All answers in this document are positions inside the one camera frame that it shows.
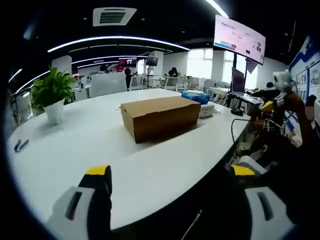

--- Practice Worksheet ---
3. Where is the row of white office chairs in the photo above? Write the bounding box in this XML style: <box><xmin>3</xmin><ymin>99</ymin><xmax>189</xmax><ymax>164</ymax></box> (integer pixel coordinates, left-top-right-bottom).
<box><xmin>129</xmin><ymin>74</ymin><xmax>232</xmax><ymax>97</ymax></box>

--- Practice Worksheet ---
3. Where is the white frosted partition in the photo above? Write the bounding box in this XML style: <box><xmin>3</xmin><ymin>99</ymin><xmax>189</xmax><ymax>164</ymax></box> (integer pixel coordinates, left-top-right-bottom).
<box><xmin>89</xmin><ymin>72</ymin><xmax>128</xmax><ymax>98</ymax></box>

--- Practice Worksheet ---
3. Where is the large display screen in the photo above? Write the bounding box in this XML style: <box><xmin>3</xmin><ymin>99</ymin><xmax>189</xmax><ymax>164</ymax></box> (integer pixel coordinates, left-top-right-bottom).
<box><xmin>213</xmin><ymin>14</ymin><xmax>267</xmax><ymax>66</ymax></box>

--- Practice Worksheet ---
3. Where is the blue white tissue pack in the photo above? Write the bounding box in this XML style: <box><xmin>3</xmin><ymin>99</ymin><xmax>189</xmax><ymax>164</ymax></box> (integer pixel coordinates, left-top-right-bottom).
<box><xmin>181</xmin><ymin>90</ymin><xmax>210</xmax><ymax>105</ymax></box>

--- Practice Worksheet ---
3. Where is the green plant white pot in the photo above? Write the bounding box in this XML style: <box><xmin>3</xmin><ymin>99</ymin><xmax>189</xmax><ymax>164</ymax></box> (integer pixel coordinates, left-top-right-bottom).
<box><xmin>29</xmin><ymin>66</ymin><xmax>77</xmax><ymax>126</ymax></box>

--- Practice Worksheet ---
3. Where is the small dark tool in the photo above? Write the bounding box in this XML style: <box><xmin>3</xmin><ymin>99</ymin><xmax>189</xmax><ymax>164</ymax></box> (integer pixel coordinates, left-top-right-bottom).
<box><xmin>14</xmin><ymin>138</ymin><xmax>30</xmax><ymax>153</ymax></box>

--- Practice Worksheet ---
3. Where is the black cable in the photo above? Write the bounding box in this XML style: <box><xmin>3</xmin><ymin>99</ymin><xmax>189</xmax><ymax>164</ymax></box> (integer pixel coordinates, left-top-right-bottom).
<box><xmin>231</xmin><ymin>117</ymin><xmax>266</xmax><ymax>147</ymax></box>

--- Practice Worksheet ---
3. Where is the brown cardboard shoe box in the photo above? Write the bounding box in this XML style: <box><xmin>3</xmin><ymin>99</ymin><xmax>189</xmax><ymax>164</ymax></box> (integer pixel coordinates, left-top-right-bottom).
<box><xmin>120</xmin><ymin>95</ymin><xmax>202</xmax><ymax>144</ymax></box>

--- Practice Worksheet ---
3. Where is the window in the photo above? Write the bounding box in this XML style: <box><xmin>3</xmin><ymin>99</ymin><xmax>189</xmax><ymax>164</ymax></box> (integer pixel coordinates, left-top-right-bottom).
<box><xmin>187</xmin><ymin>48</ymin><xmax>251</xmax><ymax>88</ymax></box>

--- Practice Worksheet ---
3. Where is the dark laptop screen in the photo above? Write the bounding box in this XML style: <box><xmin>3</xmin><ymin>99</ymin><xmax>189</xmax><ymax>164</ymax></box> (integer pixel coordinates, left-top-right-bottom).
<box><xmin>231</xmin><ymin>66</ymin><xmax>246</xmax><ymax>95</ymax></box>

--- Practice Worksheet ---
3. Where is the long ceiling light strip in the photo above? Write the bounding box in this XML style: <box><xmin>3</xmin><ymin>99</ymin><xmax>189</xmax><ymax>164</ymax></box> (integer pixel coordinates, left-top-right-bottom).
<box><xmin>205</xmin><ymin>0</ymin><xmax>227</xmax><ymax>13</ymax></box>
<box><xmin>47</xmin><ymin>35</ymin><xmax>191</xmax><ymax>54</ymax></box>

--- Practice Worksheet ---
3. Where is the ceiling air vent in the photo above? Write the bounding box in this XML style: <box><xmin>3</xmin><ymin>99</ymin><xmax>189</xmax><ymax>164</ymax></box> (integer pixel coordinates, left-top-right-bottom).
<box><xmin>92</xmin><ymin>7</ymin><xmax>138</xmax><ymax>27</ymax></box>

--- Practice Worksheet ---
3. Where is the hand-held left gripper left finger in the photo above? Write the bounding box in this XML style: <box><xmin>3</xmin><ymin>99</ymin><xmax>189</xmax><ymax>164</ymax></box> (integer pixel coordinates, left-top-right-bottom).
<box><xmin>45</xmin><ymin>164</ymin><xmax>113</xmax><ymax>240</ymax></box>

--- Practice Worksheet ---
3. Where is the wall mounted television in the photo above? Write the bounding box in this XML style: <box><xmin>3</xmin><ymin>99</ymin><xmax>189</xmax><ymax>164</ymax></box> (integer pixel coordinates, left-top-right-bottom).
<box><xmin>146</xmin><ymin>55</ymin><xmax>160</xmax><ymax>67</ymax></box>
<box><xmin>118</xmin><ymin>57</ymin><xmax>138</xmax><ymax>68</ymax></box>

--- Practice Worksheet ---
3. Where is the white printed carton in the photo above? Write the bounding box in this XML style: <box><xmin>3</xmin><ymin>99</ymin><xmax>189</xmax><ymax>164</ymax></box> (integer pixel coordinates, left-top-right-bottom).
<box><xmin>199</xmin><ymin>103</ymin><xmax>216</xmax><ymax>120</ymax></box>

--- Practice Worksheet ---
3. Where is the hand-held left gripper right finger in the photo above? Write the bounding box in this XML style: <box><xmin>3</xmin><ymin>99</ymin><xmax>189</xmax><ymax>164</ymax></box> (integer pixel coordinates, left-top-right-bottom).
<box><xmin>227</xmin><ymin>163</ymin><xmax>300</xmax><ymax>240</ymax></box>

